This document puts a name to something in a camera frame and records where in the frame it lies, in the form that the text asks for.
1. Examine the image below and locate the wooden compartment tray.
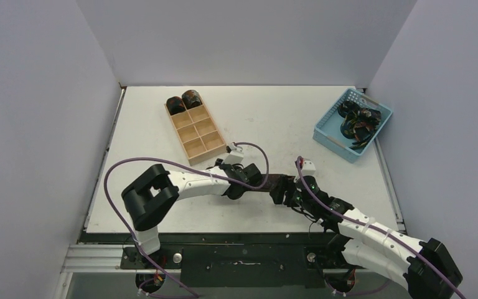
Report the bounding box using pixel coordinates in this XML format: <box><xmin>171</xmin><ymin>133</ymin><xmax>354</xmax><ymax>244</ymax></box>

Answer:
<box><xmin>169</xmin><ymin>104</ymin><xmax>227</xmax><ymax>166</ymax></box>

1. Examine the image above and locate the blue plastic basket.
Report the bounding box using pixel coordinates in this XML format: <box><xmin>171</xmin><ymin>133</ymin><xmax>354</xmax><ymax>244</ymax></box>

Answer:
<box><xmin>313</xmin><ymin>88</ymin><xmax>393</xmax><ymax>163</ymax></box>

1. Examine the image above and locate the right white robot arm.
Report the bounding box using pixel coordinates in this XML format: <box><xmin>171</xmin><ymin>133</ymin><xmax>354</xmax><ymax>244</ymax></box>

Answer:
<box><xmin>268</xmin><ymin>174</ymin><xmax>463</xmax><ymax>298</ymax></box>

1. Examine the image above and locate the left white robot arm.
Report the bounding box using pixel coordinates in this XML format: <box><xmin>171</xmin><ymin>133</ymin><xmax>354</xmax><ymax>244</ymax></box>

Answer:
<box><xmin>121</xmin><ymin>163</ymin><xmax>266</xmax><ymax>268</ymax></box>

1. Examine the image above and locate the colourful ties pile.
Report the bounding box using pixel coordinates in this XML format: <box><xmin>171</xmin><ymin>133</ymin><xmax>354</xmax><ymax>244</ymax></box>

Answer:
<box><xmin>337</xmin><ymin>100</ymin><xmax>382</xmax><ymax>150</ymax></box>

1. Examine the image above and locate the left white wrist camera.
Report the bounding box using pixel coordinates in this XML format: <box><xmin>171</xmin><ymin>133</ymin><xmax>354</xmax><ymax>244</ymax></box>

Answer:
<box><xmin>223</xmin><ymin>143</ymin><xmax>244</xmax><ymax>165</ymax></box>

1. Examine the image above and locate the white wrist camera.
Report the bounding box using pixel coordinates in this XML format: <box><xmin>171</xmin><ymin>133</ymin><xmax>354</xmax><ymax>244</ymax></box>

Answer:
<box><xmin>223</xmin><ymin>143</ymin><xmax>244</xmax><ymax>165</ymax></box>
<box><xmin>298</xmin><ymin>158</ymin><xmax>316</xmax><ymax>177</ymax></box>

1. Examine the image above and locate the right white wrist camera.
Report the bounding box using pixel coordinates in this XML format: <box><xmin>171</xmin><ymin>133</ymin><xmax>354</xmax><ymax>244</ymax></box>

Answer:
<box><xmin>298</xmin><ymin>158</ymin><xmax>316</xmax><ymax>177</ymax></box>

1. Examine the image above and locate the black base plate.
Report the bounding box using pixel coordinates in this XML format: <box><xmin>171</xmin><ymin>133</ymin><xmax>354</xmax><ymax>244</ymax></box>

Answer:
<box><xmin>115</xmin><ymin>232</ymin><xmax>355</xmax><ymax>289</ymax></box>

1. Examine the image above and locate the aluminium frame rail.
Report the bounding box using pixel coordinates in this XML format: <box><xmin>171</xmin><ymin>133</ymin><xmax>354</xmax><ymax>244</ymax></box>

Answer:
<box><xmin>59</xmin><ymin>243</ymin><xmax>182</xmax><ymax>274</ymax></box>

